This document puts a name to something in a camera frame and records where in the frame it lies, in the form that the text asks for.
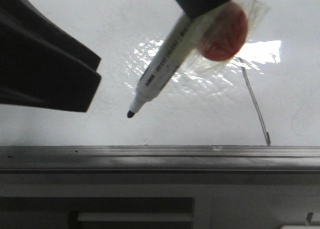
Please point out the grey base unit with slots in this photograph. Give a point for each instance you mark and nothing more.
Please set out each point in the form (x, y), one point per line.
(151, 200)

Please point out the white whiteboard marker pen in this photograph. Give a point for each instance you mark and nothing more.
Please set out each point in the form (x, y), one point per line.
(170, 56)

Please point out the white whiteboard with aluminium frame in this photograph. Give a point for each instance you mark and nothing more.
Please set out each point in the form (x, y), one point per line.
(258, 112)

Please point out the red disc taped to marker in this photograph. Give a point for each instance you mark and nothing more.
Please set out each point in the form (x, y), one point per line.
(226, 35)

